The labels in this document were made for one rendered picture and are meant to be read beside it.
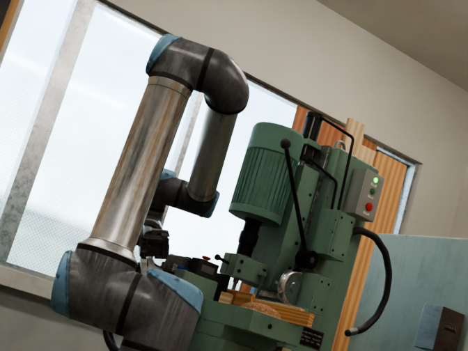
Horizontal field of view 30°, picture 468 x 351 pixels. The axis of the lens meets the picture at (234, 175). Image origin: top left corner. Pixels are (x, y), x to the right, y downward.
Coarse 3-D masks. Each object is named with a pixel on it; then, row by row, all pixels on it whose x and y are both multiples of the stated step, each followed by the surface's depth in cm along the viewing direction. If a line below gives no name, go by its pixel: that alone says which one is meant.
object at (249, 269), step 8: (224, 256) 279; (232, 256) 276; (240, 256) 275; (224, 264) 277; (232, 264) 275; (240, 264) 275; (248, 264) 277; (256, 264) 279; (224, 272) 276; (232, 272) 273; (240, 272) 275; (248, 272) 277; (256, 272) 279; (240, 280) 281; (248, 280) 277; (256, 280) 279
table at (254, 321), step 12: (204, 300) 260; (204, 312) 258; (216, 312) 254; (228, 312) 250; (240, 312) 247; (252, 312) 243; (228, 324) 249; (240, 324) 245; (252, 324) 243; (264, 324) 246; (276, 324) 249; (288, 324) 252; (264, 336) 251; (276, 336) 249; (288, 336) 252; (300, 336) 255
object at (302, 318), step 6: (270, 306) 261; (276, 306) 259; (282, 312) 257; (288, 312) 255; (294, 312) 253; (300, 312) 252; (306, 312) 250; (282, 318) 256; (288, 318) 254; (294, 318) 253; (300, 318) 251; (306, 318) 249; (312, 318) 249; (300, 324) 250; (306, 324) 248
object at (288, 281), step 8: (288, 272) 275; (296, 272) 276; (280, 280) 274; (288, 280) 274; (296, 280) 277; (280, 288) 273; (288, 288) 275; (296, 288) 276; (280, 296) 273; (288, 296) 275; (296, 296) 277
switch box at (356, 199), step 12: (360, 168) 294; (360, 180) 292; (372, 180) 293; (348, 192) 294; (360, 192) 290; (348, 204) 292; (360, 204) 290; (372, 204) 293; (360, 216) 290; (372, 216) 294
